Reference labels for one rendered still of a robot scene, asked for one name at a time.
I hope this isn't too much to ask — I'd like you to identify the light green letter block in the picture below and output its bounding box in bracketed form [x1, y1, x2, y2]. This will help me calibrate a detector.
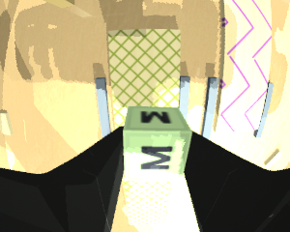
[123, 105, 192, 182]

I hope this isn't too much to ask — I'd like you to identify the shallow tan open tray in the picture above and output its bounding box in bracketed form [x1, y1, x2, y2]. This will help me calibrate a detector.
[44, 0, 290, 9]

